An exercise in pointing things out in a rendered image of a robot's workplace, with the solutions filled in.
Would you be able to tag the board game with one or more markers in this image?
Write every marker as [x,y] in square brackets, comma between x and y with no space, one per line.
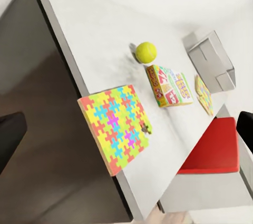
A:
[170,86]

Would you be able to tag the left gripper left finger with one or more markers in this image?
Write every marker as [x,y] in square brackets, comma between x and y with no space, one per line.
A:
[12,129]

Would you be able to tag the desk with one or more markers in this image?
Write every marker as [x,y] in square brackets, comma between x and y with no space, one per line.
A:
[53,52]

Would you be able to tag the tennis ball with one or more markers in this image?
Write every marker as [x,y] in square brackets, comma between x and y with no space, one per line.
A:
[146,52]

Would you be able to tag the jigsaw puzzle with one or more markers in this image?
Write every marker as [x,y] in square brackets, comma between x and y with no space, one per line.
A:
[205,97]
[115,118]

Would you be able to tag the swivel chair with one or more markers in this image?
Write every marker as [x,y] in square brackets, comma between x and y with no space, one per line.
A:
[216,152]

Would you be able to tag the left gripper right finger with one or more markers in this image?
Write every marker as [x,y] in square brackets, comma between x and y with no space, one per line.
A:
[245,128]

